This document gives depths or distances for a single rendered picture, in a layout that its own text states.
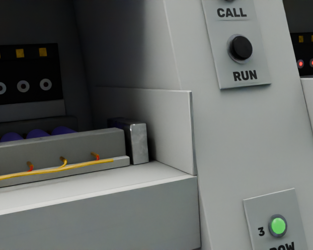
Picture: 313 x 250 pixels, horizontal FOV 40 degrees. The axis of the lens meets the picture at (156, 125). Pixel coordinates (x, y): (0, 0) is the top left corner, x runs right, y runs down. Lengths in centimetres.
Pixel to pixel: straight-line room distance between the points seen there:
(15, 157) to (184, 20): 14
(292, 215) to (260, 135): 5
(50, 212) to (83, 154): 7
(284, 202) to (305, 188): 2
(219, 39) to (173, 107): 5
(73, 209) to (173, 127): 8
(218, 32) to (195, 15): 2
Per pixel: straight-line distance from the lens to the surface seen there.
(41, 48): 42
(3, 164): 28
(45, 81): 42
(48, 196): 24
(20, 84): 42
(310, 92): 31
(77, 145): 28
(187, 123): 25
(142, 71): 31
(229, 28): 29
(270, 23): 32
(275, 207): 28
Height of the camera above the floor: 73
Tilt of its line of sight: 7 degrees up
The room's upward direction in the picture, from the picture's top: 11 degrees counter-clockwise
